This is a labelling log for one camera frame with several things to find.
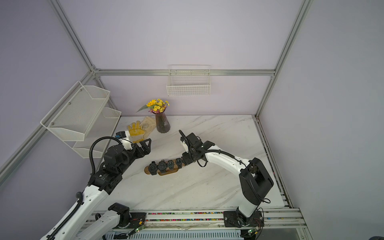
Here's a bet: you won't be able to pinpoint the wooden watch stand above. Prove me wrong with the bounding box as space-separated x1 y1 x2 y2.
144 159 185 176

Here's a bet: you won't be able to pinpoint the yellow white work glove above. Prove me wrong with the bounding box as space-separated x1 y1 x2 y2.
127 121 146 143

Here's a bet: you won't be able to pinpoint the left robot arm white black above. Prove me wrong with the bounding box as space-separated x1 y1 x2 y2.
42 136 152 240

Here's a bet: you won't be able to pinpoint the purple glass vase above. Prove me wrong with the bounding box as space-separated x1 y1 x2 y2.
155 112 171 134

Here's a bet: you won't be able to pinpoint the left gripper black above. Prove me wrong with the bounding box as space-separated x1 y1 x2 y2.
118 138 151 176

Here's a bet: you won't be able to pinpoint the black digital watch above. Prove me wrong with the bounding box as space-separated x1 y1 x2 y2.
158 160 167 174
148 161 158 176

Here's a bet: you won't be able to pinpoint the white wire wall basket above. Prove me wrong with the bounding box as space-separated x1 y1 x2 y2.
167 65 211 97

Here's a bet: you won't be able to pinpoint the black analog dark-dial watch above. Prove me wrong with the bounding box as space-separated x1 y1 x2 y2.
175 158 183 169

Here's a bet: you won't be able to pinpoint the aluminium frame rail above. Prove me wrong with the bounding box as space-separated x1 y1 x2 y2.
94 69 276 77

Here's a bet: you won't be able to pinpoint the white mesh lower shelf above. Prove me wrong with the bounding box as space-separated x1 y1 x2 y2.
72 108 121 159

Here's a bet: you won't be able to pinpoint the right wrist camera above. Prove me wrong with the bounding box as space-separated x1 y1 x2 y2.
179 130 189 153

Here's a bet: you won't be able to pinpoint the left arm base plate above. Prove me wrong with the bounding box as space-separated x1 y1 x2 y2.
118 212 147 229

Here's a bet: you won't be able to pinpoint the yellow artificial flowers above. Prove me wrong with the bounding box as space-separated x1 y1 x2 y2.
138 99 170 114

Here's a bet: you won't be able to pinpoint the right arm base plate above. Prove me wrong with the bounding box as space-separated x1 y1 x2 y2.
223 211 264 228

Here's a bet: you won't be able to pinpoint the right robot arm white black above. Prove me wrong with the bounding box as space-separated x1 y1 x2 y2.
179 131 274 219

